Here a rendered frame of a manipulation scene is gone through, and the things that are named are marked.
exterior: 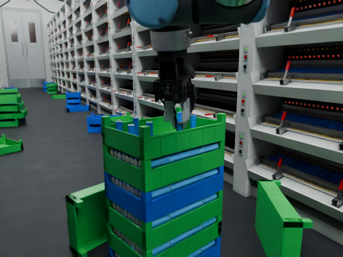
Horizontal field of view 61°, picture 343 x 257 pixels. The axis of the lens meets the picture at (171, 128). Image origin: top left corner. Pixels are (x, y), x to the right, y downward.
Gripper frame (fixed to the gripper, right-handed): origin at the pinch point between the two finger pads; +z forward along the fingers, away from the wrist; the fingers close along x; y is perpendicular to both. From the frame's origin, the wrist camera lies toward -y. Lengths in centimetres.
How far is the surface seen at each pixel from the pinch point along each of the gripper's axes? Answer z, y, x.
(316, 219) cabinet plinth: 50, -27, 43
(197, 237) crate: 33.5, 7.3, 5.1
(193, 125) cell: 6.2, -11.6, 0.6
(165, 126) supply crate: 8.3, -13.8, -9.5
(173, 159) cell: 6.6, 7.8, 0.0
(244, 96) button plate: 14, -61, 13
